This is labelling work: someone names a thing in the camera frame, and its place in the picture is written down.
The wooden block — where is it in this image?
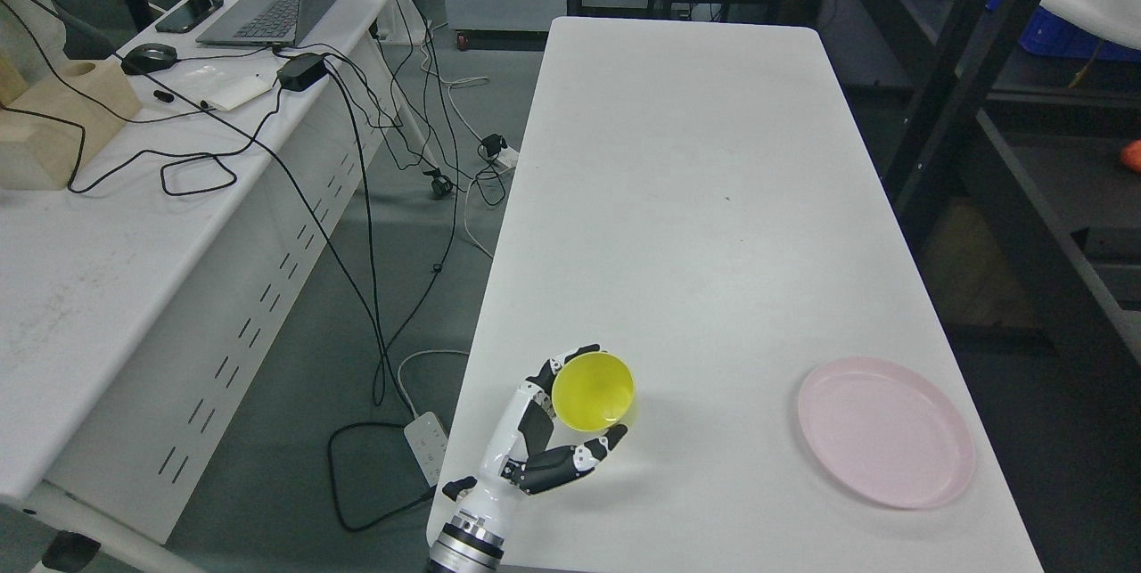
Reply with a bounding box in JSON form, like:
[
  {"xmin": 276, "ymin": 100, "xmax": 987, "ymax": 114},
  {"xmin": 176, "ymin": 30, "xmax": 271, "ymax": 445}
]
[{"xmin": 1, "ymin": 59, "xmax": 140, "ymax": 191}]

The orange object on shelf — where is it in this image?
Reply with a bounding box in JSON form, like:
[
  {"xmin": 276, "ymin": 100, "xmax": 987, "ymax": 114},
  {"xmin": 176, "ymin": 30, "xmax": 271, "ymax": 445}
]
[{"xmin": 1118, "ymin": 140, "xmax": 1141, "ymax": 175}]

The white table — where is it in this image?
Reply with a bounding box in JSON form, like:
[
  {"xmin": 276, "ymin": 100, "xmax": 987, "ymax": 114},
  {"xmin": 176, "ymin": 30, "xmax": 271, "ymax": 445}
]
[{"xmin": 442, "ymin": 17, "xmax": 1042, "ymax": 572}]

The black power adapter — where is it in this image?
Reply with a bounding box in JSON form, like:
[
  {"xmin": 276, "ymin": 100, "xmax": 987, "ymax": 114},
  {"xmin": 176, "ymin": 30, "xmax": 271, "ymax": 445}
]
[{"xmin": 276, "ymin": 53, "xmax": 327, "ymax": 92}]

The black computer mouse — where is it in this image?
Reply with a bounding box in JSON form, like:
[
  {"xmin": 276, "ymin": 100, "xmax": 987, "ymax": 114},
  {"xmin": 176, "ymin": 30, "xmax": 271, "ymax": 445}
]
[{"xmin": 119, "ymin": 45, "xmax": 179, "ymax": 75}]

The white power strip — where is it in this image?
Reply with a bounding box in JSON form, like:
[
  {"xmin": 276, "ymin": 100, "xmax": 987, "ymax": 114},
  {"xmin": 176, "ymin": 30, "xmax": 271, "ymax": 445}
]
[{"xmin": 403, "ymin": 412, "xmax": 448, "ymax": 487}]

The pink plastic plate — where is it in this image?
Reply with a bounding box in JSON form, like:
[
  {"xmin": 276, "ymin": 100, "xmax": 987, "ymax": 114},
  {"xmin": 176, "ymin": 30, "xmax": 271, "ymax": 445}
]
[{"xmin": 796, "ymin": 356, "xmax": 976, "ymax": 511}]

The grey laptop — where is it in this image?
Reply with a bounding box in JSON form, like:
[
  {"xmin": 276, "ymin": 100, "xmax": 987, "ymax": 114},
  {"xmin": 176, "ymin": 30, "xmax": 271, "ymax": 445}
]
[{"xmin": 196, "ymin": 0, "xmax": 337, "ymax": 46}]

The black smartphone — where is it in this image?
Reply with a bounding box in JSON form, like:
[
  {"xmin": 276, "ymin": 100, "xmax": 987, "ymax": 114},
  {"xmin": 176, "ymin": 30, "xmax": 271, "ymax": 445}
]
[{"xmin": 155, "ymin": 0, "xmax": 225, "ymax": 34}]

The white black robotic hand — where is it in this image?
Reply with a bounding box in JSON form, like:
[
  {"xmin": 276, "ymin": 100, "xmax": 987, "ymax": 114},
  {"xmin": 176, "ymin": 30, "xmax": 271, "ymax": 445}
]
[{"xmin": 442, "ymin": 342, "xmax": 628, "ymax": 540}]

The white side desk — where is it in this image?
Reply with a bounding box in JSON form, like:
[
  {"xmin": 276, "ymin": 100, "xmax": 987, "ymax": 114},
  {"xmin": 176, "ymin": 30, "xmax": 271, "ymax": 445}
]
[{"xmin": 1, "ymin": 0, "xmax": 421, "ymax": 572}]

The yellow plastic cup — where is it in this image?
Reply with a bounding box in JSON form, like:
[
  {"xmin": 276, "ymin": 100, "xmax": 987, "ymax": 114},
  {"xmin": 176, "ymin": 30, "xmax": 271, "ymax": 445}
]
[{"xmin": 553, "ymin": 352, "xmax": 636, "ymax": 431}]

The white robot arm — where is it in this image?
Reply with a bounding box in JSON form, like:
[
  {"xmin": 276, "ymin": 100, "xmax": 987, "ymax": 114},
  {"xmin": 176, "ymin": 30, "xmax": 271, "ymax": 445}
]
[{"xmin": 423, "ymin": 511, "xmax": 505, "ymax": 572}]

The dark metal shelf rack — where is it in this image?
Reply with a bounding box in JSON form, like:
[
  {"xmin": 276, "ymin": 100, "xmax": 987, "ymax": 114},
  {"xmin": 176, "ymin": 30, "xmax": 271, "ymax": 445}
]
[{"xmin": 858, "ymin": 0, "xmax": 1138, "ymax": 379}]

